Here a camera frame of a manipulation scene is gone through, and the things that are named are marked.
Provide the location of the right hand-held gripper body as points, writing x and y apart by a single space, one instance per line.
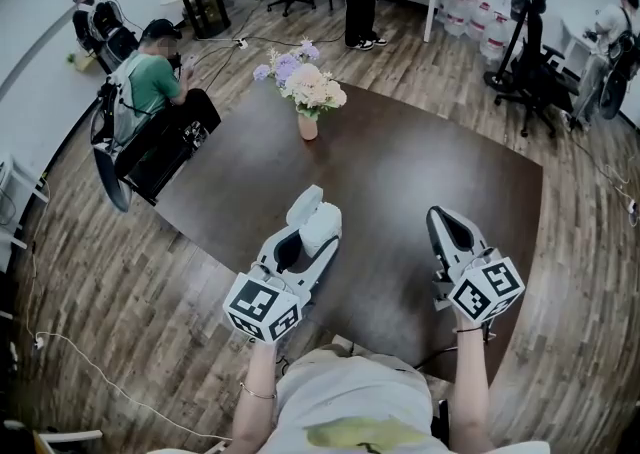
482 289

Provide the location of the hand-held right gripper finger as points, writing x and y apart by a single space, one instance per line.
467 227
437 234

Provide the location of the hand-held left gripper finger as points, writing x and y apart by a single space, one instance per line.
322 257
305 204

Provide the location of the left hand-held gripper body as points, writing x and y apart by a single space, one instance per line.
260 303

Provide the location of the white cotton swab container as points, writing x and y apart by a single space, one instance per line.
322 229

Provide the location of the person's left forearm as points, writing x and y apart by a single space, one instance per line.
255 392

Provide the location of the person's right forearm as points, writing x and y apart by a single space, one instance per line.
470 382

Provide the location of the black wrist band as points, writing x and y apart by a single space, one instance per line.
467 329

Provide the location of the pink ceramic vase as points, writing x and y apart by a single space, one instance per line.
307 126

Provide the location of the pastel artificial flower bouquet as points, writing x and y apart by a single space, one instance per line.
302 77

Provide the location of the person's light grey shirt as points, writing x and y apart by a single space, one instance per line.
350 402

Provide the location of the white power strip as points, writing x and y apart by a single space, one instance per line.
242 43

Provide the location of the black chair with white backpack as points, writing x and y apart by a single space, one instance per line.
112 162

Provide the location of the group of large water bottles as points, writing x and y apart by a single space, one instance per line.
475 19

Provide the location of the white shelf unit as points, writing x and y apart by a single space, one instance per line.
577 49

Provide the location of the black coat rack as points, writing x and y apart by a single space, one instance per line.
522 17

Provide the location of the white side rack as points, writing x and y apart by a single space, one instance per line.
15 202

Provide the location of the small yellow box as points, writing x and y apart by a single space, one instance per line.
80 62

